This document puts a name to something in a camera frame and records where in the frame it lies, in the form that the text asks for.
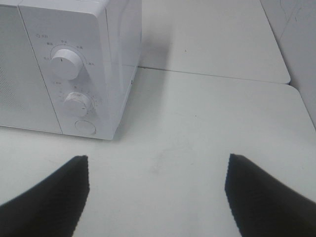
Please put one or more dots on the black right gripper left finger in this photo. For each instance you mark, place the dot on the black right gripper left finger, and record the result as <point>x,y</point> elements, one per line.
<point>51,208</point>

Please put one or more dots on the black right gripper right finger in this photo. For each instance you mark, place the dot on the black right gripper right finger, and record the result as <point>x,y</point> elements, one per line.
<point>262,206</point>

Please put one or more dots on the white round door button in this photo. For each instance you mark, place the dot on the white round door button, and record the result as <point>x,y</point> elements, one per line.
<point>85,127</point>

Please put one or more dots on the white timer knob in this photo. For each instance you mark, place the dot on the white timer knob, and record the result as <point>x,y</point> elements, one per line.
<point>77,104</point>

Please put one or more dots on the white microwave door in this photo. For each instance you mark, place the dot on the white microwave door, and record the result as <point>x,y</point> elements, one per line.
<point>24,100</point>

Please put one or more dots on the white microwave oven body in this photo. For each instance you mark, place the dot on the white microwave oven body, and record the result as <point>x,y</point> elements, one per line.
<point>106,34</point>

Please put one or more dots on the white upper power knob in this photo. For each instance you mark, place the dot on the white upper power knob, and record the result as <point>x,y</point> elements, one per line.
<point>66,64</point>

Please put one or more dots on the white adjacent table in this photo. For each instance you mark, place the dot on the white adjacent table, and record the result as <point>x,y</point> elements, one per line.
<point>223,38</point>

